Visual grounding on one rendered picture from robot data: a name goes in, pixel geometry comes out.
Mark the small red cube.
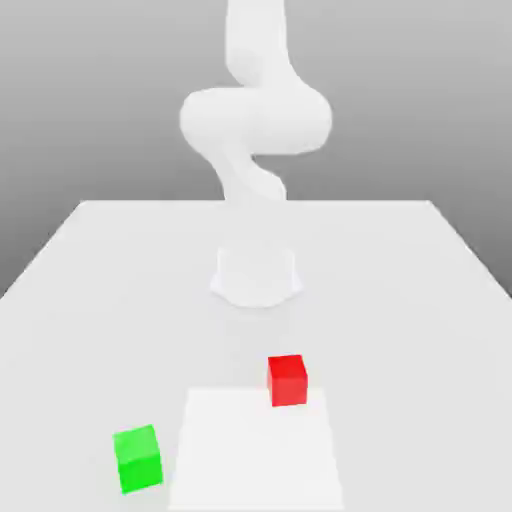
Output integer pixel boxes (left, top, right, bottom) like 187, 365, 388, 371
266, 353, 308, 408

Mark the small green cube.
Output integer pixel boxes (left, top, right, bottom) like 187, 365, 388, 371
112, 423, 165, 496

